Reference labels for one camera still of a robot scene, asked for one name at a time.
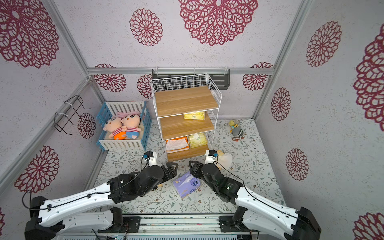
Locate purple tissue pack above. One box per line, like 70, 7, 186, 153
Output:
173, 172, 201, 199

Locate orange tissue pack bottom shelf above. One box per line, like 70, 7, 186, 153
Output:
166, 137, 190, 154

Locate yellow tissue pack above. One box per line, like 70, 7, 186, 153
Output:
217, 150, 233, 170

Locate yellow-green tissue pack bottom shelf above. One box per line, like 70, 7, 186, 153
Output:
188, 133, 208, 148

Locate yellow tissue pack shelf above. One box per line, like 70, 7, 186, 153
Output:
183, 111, 206, 121

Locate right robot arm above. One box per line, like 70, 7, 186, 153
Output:
189, 161, 322, 240

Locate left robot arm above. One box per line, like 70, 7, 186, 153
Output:
25, 162, 178, 240

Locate floral patterned floor mat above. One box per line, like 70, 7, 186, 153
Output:
90, 120, 286, 214

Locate small grey yellow plush toy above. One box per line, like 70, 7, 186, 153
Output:
229, 120, 245, 142

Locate plush doll blue shorts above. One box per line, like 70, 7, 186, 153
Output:
121, 114, 142, 139

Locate blue white toy crib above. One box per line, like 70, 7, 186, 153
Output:
97, 101, 152, 152

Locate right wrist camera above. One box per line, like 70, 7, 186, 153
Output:
205, 150, 219, 165

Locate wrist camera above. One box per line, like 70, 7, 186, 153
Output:
205, 150, 219, 165
143, 151, 158, 167

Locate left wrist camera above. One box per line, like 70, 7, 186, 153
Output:
143, 151, 158, 167

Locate white wire three-tier shelf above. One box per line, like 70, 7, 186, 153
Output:
150, 74, 223, 162

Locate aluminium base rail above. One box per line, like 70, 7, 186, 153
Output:
57, 210, 312, 240

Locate grey wall-mounted shelf rack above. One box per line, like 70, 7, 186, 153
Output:
152, 69, 230, 90

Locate black wire wall rack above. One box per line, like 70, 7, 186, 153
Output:
53, 95, 90, 136

